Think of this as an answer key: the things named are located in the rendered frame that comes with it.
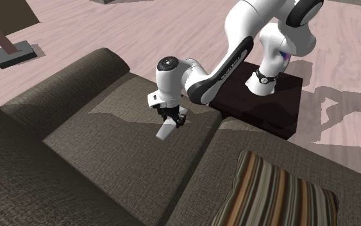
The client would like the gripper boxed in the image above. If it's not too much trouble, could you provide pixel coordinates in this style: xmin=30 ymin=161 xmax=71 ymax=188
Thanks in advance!
xmin=156 ymin=105 xmax=187 ymax=129

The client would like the dark robot stand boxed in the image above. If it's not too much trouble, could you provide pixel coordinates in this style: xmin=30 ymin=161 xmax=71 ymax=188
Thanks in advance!
xmin=209 ymin=60 xmax=303 ymax=141

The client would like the striped cushion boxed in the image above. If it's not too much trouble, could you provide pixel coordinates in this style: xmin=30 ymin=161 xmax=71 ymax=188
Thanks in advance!
xmin=210 ymin=149 xmax=339 ymax=226

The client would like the brown fabric sofa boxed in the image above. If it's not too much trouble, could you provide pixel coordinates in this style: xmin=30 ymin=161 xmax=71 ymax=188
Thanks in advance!
xmin=0 ymin=47 xmax=361 ymax=226

